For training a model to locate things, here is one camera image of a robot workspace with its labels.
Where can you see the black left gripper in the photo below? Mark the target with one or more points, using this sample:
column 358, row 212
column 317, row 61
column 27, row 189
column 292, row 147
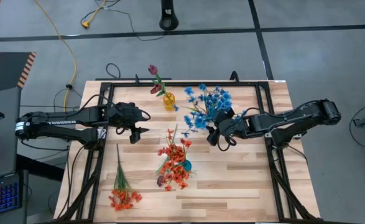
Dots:
column 124, row 113

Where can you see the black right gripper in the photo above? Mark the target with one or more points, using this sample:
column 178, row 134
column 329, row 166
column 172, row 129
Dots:
column 236, row 127

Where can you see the blue artificial flower bunch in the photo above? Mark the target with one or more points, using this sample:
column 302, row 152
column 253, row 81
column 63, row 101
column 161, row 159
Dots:
column 189, row 91
column 199, row 121
column 221, row 98

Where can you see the orange artificial flower bunch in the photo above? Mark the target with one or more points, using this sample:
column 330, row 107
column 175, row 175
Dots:
column 174, row 152
column 123, row 196
column 176, row 174

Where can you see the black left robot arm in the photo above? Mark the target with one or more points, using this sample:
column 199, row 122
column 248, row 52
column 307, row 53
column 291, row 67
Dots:
column 61, row 122

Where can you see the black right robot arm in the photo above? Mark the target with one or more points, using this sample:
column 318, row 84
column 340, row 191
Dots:
column 294, row 119

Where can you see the clear glass vase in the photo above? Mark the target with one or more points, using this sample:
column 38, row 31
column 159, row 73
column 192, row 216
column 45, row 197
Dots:
column 211, row 124

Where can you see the yellow glass vase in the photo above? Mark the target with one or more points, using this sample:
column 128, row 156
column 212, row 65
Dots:
column 169, row 101

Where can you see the blue glass vase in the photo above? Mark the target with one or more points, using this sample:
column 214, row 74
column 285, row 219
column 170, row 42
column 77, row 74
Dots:
column 187, row 165

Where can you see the black desk foot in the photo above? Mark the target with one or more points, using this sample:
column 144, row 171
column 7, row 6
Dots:
column 39, row 168

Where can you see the grey desk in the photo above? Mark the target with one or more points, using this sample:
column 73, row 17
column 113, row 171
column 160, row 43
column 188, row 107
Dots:
column 2, row 149

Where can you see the large black hazard-striped mat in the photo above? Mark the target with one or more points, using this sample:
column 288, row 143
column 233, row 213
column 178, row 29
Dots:
column 5, row 71

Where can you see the backlit keyboard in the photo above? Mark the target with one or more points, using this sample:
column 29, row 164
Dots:
column 0, row 194

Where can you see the black aluminium table frame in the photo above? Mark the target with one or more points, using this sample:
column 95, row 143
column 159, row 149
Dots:
column 132, row 84

